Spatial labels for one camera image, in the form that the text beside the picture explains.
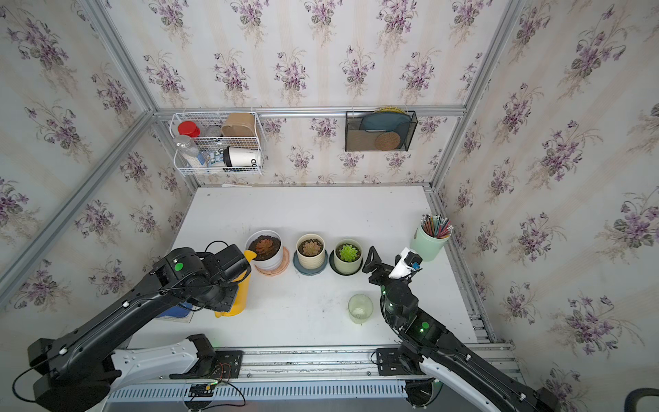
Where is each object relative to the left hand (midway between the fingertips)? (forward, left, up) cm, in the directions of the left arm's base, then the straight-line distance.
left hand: (229, 305), depth 66 cm
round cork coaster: (+58, -49, +11) cm, 77 cm away
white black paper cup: (+51, +8, +9) cm, 52 cm away
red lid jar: (+59, +25, +15) cm, 66 cm away
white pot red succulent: (+23, -5, -9) cm, 26 cm away
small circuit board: (-17, +10, -21) cm, 29 cm away
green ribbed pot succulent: (+20, -33, -9) cm, 39 cm away
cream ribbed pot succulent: (+22, -20, -10) cm, 31 cm away
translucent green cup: (+5, -37, -17) cm, 41 cm away
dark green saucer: (+20, -28, -17) cm, 38 cm away
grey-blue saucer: (+18, -20, -19) cm, 33 cm away
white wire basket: (+56, +15, +12) cm, 59 cm away
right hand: (+14, -43, +2) cm, 45 cm away
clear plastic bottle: (+49, +21, +15) cm, 55 cm away
